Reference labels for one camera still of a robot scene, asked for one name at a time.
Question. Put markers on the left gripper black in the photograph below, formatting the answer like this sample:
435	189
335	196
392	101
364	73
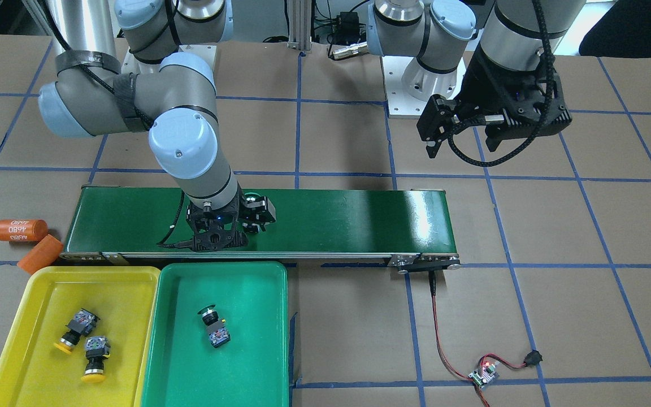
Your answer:
479	79

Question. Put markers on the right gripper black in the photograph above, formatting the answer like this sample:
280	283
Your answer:
260	210

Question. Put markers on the dark push button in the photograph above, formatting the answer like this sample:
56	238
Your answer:
217	332

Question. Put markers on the yellow push button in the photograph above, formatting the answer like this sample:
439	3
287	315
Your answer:
97	350
82	324

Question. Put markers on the plain orange cylinder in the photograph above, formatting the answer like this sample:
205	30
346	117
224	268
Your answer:
43	254

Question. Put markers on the orange cylinder with 4680 label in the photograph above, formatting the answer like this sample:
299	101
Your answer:
23	230

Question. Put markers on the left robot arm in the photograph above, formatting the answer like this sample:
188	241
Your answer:
513	34

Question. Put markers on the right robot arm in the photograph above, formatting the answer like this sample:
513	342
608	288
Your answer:
174	102

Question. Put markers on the green conveyor belt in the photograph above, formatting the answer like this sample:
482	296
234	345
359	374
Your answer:
407	229

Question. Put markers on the green plastic tray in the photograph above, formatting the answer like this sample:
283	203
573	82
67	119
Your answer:
251	369

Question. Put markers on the yellow plastic tray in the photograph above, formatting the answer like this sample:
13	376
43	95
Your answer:
34	373

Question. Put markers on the small controller circuit board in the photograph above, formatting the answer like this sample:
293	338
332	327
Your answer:
484	374

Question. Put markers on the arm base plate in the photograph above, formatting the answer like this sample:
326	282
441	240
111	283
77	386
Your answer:
410	96
199	57

